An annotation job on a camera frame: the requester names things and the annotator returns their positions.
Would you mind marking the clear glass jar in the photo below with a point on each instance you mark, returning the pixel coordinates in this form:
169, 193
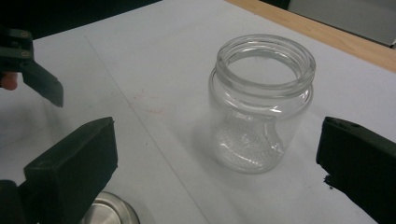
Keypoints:
261, 124

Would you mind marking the silver metal jar lid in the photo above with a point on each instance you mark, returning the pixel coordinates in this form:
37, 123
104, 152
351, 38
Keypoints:
109, 211

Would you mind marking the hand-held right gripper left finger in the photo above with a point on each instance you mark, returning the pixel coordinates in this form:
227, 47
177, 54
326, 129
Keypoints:
74, 165

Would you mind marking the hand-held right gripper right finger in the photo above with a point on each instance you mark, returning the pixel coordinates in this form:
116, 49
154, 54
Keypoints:
361, 161

